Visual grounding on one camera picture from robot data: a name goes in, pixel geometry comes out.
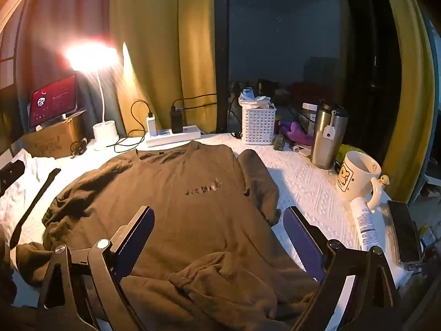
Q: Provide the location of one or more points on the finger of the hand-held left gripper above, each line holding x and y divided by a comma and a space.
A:
13, 174

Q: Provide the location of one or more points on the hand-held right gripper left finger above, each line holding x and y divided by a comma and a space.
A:
137, 234

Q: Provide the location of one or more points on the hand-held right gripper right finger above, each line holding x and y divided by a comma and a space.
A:
303, 241

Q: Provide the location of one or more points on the brown t-shirt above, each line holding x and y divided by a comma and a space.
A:
172, 179

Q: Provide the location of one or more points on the white garment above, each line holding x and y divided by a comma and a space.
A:
20, 179

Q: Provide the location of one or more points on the cardboard box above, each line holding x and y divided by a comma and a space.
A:
51, 141

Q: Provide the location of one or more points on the white tablet stand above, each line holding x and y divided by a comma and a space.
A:
38, 127

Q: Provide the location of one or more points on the white textured cover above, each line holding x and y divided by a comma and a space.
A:
310, 179

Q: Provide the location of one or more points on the white tube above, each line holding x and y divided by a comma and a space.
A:
365, 224

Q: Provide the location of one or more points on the white printed mug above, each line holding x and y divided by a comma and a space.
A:
351, 179

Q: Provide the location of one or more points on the tablet with red screen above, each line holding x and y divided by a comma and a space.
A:
51, 100

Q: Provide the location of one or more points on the stainless steel tumbler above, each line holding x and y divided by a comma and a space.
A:
324, 151

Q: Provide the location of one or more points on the white desk lamp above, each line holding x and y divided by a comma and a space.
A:
103, 132

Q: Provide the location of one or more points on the yellow-green packet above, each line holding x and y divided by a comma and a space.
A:
348, 151

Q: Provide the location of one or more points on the black smartphone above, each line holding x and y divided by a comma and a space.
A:
403, 231

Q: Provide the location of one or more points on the small grey figurine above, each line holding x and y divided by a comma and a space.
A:
279, 142

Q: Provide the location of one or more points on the white power strip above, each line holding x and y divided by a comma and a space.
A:
179, 137

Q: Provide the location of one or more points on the purple plush toy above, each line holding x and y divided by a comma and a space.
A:
296, 132

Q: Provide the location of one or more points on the white charger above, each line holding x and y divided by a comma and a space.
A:
151, 126

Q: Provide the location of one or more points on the black charger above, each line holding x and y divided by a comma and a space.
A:
176, 120

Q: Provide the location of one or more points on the white jar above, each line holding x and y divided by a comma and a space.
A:
309, 119

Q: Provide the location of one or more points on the white plastic basket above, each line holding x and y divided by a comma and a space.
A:
258, 124

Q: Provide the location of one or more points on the crumpled plastic bag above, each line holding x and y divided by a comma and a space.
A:
256, 102

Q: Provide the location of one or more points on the yellow curtain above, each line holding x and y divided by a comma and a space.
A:
410, 110
165, 41

